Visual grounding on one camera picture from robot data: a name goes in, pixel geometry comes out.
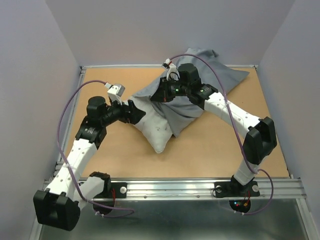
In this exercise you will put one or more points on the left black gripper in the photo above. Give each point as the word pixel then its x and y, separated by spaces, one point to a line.
pixel 135 115

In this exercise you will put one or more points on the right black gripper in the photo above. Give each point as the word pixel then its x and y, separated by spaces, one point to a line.
pixel 162 94

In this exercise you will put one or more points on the white pillow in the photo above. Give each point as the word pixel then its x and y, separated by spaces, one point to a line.
pixel 154 127

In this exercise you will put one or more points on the grey pillowcase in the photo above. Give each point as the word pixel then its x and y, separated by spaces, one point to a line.
pixel 197 68

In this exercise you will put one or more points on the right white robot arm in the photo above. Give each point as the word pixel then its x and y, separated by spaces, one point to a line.
pixel 259 133

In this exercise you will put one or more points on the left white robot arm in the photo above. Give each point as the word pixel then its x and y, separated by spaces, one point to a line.
pixel 59 205

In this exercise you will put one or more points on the metal front panel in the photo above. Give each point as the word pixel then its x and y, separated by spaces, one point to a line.
pixel 187 220

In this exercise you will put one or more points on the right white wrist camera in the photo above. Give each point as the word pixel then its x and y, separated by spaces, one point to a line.
pixel 171 70

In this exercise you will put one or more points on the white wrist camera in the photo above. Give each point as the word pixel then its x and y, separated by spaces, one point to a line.
pixel 171 70
pixel 115 92

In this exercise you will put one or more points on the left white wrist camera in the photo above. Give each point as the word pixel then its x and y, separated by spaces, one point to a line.
pixel 115 92

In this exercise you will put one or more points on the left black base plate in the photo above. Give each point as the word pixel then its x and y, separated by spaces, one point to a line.
pixel 115 190

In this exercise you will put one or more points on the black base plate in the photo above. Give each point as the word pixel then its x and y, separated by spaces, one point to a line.
pixel 228 189
pixel 115 190

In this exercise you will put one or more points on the aluminium frame rail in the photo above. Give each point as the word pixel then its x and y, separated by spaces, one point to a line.
pixel 183 189

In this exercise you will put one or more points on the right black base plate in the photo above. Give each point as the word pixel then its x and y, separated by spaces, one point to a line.
pixel 228 189

